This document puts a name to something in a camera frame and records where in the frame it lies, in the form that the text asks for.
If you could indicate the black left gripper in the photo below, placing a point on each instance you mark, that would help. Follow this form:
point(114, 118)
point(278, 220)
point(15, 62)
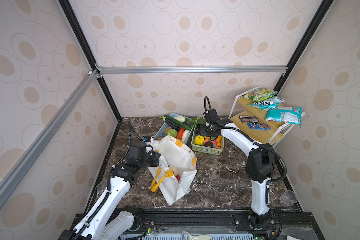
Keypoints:
point(155, 156)

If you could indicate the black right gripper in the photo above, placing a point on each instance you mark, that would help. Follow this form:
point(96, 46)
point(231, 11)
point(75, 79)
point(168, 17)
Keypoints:
point(203, 132)

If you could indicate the white canvas grocery bag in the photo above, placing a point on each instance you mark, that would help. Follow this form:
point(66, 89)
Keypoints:
point(173, 153)

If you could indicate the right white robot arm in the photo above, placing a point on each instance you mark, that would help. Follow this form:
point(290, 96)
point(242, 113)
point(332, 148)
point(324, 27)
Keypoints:
point(264, 167)

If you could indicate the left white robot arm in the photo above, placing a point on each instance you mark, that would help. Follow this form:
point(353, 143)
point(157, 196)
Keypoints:
point(96, 225)

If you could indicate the yellow green snack bag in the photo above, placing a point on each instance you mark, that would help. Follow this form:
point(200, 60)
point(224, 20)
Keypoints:
point(260, 94)

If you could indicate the white teal snack bag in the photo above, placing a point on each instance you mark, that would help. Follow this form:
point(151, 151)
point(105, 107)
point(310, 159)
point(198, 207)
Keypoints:
point(270, 103)

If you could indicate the dark purple fig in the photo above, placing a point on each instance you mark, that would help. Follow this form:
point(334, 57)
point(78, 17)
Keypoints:
point(209, 144)

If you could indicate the yellow wrinkled lemon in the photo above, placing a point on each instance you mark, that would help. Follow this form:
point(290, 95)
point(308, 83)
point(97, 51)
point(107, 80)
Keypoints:
point(199, 139)

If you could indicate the pale green plastic basket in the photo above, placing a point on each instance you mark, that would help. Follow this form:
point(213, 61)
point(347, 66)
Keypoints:
point(212, 151)

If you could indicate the green leafy vegetable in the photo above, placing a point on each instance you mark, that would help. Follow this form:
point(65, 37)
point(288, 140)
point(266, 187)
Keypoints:
point(196, 121)

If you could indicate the white chinese cabbage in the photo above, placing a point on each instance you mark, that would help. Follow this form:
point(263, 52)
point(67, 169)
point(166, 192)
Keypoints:
point(185, 135)

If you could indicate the light blue plastic basket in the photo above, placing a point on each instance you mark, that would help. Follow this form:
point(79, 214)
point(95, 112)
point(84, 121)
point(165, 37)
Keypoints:
point(161, 133)

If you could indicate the long green cucumber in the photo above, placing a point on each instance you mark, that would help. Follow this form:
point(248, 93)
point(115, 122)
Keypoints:
point(175, 121)

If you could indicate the green cabbage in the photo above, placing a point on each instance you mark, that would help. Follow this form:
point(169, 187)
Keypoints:
point(172, 132)

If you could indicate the pale white green squash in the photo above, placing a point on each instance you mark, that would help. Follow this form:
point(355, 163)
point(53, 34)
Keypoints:
point(180, 119)

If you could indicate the red orange pepper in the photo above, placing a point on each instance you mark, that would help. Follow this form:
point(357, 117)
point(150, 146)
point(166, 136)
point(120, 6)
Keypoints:
point(180, 134)

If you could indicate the dark candy packet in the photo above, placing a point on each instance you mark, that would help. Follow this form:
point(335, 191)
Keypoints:
point(249, 119)

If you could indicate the dark purple eggplant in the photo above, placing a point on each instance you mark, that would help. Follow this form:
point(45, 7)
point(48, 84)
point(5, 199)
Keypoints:
point(171, 124)

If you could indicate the blue candy packet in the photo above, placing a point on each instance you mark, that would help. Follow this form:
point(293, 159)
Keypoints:
point(259, 126)

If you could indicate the wooden two tier shelf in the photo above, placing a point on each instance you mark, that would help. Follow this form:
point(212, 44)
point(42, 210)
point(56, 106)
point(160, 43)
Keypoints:
point(273, 136)

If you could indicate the clear plastic cup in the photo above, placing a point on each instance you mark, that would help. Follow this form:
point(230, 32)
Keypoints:
point(288, 197)

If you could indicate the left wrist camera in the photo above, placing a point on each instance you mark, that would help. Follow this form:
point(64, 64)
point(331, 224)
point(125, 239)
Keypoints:
point(139, 151)

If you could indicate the horizontal aluminium frame bar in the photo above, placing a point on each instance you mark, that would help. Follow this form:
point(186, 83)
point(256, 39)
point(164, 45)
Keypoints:
point(200, 69)

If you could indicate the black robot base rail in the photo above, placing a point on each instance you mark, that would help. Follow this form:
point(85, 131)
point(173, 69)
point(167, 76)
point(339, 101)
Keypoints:
point(279, 224)

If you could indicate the left aluminium frame bar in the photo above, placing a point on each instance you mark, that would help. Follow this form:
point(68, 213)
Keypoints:
point(9, 184)

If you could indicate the black right corner post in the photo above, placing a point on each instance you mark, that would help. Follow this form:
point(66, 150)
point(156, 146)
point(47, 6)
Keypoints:
point(313, 26)

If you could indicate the black corner frame post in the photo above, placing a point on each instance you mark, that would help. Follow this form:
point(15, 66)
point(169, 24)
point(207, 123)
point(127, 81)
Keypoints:
point(85, 47)

